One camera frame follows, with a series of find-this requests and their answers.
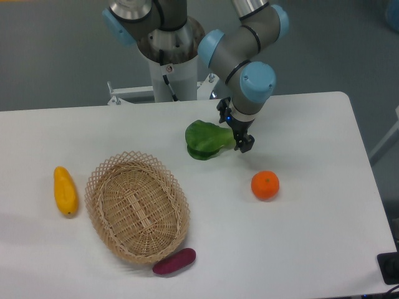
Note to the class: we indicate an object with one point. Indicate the purple sweet potato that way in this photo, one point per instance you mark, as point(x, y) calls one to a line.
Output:
point(175, 262)

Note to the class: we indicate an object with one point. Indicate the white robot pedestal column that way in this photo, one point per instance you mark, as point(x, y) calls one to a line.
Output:
point(178, 78)

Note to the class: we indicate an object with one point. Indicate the yellow mango fruit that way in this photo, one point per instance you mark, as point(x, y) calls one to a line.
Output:
point(65, 193)

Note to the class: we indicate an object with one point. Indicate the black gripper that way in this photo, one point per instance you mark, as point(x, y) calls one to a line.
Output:
point(238, 122)

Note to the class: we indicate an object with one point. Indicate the orange mandarin fruit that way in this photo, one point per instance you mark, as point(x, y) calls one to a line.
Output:
point(265, 185)

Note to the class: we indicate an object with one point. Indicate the white metal leg at right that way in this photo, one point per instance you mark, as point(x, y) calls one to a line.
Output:
point(385, 144)

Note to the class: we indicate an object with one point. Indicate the woven wicker basket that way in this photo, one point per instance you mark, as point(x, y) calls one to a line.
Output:
point(137, 207)

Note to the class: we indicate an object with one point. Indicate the green bok choy vegetable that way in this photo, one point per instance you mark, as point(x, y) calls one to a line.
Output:
point(204, 139)

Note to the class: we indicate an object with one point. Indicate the black device at table corner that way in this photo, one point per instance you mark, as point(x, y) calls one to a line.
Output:
point(388, 264)

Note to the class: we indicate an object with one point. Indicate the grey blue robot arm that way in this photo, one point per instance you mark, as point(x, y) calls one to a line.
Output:
point(172, 42)

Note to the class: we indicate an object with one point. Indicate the white metal base frame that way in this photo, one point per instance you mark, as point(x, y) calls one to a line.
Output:
point(118, 96)

